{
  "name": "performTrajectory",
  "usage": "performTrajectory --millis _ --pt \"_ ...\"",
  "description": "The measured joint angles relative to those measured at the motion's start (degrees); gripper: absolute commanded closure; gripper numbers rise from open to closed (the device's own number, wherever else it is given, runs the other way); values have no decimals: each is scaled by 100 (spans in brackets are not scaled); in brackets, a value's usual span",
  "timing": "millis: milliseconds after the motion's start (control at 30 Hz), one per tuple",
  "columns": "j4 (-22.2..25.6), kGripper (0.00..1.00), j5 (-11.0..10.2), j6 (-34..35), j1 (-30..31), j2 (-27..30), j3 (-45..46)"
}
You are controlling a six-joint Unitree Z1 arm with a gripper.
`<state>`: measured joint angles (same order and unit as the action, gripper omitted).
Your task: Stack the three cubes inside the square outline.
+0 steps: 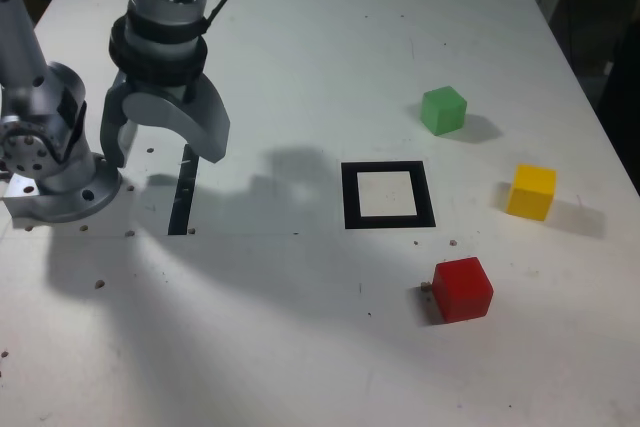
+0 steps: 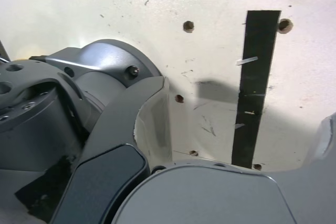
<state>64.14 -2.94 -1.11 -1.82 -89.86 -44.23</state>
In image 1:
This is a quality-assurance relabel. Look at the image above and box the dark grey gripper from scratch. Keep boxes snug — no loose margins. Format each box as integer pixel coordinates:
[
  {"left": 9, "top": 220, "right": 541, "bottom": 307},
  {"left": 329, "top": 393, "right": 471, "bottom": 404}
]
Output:
[{"left": 99, "top": 71, "right": 232, "bottom": 169}]

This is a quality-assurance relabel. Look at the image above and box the green cube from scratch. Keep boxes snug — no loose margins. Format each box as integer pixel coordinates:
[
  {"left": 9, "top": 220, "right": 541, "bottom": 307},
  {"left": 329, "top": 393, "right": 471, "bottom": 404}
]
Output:
[{"left": 419, "top": 85, "right": 469, "bottom": 137}]

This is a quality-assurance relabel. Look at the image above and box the red cube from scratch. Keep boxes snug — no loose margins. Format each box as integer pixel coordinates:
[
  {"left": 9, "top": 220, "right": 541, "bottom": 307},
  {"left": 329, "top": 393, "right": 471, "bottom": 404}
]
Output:
[{"left": 431, "top": 256, "right": 495, "bottom": 323}]

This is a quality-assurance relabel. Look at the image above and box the yellow cube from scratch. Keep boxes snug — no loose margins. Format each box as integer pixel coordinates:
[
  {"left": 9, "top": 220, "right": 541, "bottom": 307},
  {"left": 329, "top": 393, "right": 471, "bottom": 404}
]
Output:
[{"left": 506, "top": 163, "right": 558, "bottom": 222}]

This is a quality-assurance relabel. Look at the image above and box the black tape square outline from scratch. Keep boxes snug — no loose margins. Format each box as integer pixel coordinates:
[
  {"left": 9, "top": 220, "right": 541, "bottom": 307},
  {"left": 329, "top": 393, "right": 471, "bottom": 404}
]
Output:
[{"left": 340, "top": 160, "right": 437, "bottom": 230}]

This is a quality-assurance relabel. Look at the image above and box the black tape strip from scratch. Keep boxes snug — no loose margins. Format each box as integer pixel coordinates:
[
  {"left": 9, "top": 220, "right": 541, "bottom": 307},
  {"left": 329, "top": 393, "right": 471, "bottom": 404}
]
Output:
[{"left": 167, "top": 144, "right": 201, "bottom": 237}]

